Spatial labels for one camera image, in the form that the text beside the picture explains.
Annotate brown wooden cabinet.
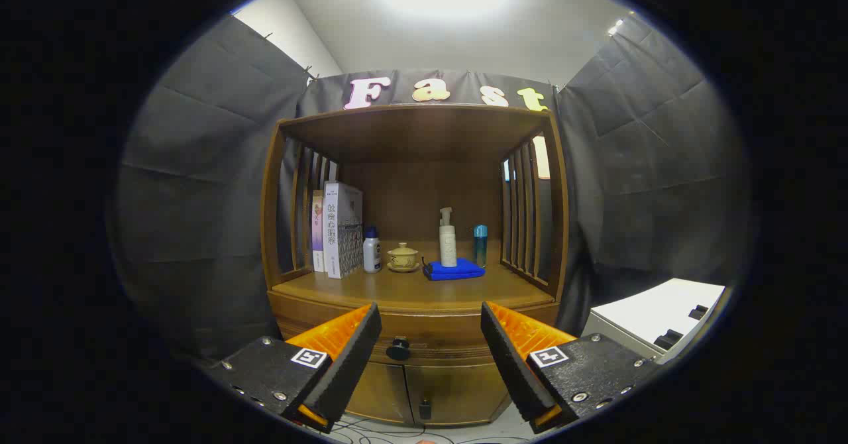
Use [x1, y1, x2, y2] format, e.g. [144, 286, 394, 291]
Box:
[260, 103, 570, 428]

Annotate thin pink purple book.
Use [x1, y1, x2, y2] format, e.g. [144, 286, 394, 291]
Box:
[311, 190, 325, 272]

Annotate wooden countertop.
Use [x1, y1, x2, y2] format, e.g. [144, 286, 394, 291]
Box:
[272, 258, 556, 312]

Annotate white lotion bottle blue cap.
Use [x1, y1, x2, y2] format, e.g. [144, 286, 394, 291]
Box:
[362, 226, 382, 274]

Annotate white pump bottle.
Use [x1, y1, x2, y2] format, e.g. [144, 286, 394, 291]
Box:
[439, 207, 458, 268]

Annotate black floor cables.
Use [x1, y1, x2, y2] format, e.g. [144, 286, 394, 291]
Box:
[328, 414, 524, 444]

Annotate yellow lidded teacup with saucer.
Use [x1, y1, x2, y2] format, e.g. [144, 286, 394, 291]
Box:
[386, 242, 421, 274]

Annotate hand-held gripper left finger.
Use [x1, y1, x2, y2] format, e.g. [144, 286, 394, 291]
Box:
[211, 302, 384, 434]

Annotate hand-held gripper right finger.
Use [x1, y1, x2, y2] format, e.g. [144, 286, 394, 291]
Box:
[480, 301, 661, 435]

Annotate thick white patterned book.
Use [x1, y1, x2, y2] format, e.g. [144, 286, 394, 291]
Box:
[323, 181, 364, 280]

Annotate white grey metal case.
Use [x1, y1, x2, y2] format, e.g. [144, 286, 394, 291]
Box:
[582, 278, 728, 365]

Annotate folded blue cloth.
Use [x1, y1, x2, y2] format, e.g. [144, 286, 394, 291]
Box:
[424, 257, 486, 282]

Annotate brown wooden drawer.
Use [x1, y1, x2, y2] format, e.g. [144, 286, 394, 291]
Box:
[268, 290, 560, 365]

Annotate wooden cabinet door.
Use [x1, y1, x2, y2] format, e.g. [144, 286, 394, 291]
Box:
[404, 363, 511, 428]
[344, 361, 407, 426]

